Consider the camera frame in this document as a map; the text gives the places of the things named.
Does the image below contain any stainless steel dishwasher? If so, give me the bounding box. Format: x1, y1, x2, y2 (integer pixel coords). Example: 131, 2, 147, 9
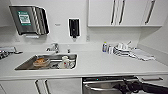
82, 75, 140, 94

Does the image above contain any narrow white drawer unit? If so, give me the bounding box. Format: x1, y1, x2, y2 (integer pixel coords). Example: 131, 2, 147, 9
136, 74, 168, 88

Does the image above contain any small white cup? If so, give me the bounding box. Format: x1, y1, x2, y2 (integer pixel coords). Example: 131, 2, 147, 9
107, 44, 114, 54

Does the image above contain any blue dish soap bottle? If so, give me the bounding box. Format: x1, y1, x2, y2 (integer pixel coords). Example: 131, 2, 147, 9
101, 41, 108, 53

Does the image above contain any black soap dispenser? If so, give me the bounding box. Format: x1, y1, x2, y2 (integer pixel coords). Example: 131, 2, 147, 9
68, 17, 81, 40

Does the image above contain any chrome faucet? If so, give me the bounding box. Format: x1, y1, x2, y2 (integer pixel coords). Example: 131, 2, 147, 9
45, 42, 60, 54

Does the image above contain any orange bowl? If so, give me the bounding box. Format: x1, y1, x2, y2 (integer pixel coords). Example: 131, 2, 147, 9
32, 57, 51, 68

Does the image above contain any stainless steel sink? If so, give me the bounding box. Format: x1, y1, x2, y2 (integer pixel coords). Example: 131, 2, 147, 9
14, 53, 79, 71

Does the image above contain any white two-door sink cabinet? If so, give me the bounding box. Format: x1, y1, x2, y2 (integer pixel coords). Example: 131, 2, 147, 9
0, 78, 83, 94

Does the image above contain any steel paper towel dispenser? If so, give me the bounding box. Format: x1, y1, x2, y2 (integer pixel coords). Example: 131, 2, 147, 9
8, 4, 50, 36

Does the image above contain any white wall outlet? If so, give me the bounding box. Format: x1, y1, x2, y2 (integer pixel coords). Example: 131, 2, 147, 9
85, 34, 91, 42

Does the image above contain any white wall cabinet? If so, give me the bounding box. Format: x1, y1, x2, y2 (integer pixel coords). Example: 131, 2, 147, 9
87, 0, 168, 28

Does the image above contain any small wall label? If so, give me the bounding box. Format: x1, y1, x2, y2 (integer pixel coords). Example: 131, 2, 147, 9
54, 22, 62, 27

